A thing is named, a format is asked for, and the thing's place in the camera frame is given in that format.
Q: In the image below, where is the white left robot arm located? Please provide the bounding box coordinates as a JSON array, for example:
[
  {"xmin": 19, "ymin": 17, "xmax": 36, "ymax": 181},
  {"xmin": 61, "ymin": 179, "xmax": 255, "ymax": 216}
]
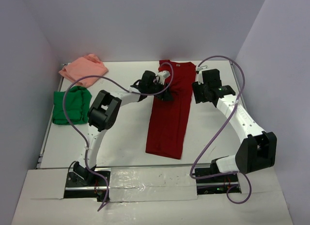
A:
[{"xmin": 77, "ymin": 70, "xmax": 173, "ymax": 186}]

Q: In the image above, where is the pink t-shirt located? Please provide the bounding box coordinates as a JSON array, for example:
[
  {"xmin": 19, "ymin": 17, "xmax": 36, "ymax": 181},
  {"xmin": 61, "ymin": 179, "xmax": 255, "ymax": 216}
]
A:
[{"xmin": 59, "ymin": 54, "xmax": 108, "ymax": 83}]

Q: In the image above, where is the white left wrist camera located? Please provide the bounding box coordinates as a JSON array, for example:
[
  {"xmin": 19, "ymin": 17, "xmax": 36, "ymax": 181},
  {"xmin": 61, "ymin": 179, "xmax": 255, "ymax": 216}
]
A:
[{"xmin": 157, "ymin": 70, "xmax": 170, "ymax": 81}]

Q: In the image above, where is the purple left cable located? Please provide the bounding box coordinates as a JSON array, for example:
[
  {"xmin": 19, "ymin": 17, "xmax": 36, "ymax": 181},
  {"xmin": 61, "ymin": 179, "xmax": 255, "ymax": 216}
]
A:
[{"xmin": 62, "ymin": 61, "xmax": 175, "ymax": 212}]

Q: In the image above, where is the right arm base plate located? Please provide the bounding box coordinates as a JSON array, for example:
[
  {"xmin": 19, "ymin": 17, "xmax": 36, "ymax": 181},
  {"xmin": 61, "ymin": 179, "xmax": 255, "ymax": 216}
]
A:
[{"xmin": 193, "ymin": 163, "xmax": 239, "ymax": 194}]

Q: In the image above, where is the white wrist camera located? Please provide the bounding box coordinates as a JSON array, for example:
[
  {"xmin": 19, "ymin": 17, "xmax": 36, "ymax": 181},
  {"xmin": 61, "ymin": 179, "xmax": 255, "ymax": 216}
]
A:
[
  {"xmin": 196, "ymin": 65, "xmax": 208, "ymax": 85},
  {"xmin": 157, "ymin": 70, "xmax": 170, "ymax": 81}
]

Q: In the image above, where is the white cardboard front cover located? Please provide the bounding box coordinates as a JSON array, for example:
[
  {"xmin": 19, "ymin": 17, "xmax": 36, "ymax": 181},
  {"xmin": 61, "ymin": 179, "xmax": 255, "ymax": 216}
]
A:
[{"xmin": 9, "ymin": 163, "xmax": 297, "ymax": 225}]

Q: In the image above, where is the green t-shirt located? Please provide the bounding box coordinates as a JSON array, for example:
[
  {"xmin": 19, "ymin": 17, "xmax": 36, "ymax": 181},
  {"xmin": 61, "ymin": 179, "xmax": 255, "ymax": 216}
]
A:
[{"xmin": 52, "ymin": 86, "xmax": 92, "ymax": 125}]

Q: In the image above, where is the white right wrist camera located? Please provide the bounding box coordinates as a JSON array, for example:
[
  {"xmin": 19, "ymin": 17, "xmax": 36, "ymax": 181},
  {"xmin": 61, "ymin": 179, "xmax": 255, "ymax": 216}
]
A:
[{"xmin": 196, "ymin": 65, "xmax": 208, "ymax": 85}]

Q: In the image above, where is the red t-shirt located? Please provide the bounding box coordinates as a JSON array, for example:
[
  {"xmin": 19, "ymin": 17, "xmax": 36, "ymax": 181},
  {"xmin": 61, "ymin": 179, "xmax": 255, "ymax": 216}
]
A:
[{"xmin": 145, "ymin": 60, "xmax": 196, "ymax": 160}]

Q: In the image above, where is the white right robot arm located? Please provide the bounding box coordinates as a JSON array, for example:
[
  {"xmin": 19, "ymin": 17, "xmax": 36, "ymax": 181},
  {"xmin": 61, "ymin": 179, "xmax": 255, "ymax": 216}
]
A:
[{"xmin": 192, "ymin": 67, "xmax": 277, "ymax": 182}]

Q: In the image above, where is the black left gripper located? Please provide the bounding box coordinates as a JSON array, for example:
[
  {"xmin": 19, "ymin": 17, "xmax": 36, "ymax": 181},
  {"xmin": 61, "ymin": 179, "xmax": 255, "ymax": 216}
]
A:
[{"xmin": 147, "ymin": 79, "xmax": 173, "ymax": 101}]

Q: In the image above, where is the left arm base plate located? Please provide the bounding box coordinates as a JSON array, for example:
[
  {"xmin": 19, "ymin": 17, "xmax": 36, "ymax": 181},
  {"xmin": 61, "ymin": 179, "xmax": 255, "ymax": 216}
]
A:
[{"xmin": 65, "ymin": 161, "xmax": 110, "ymax": 189}]

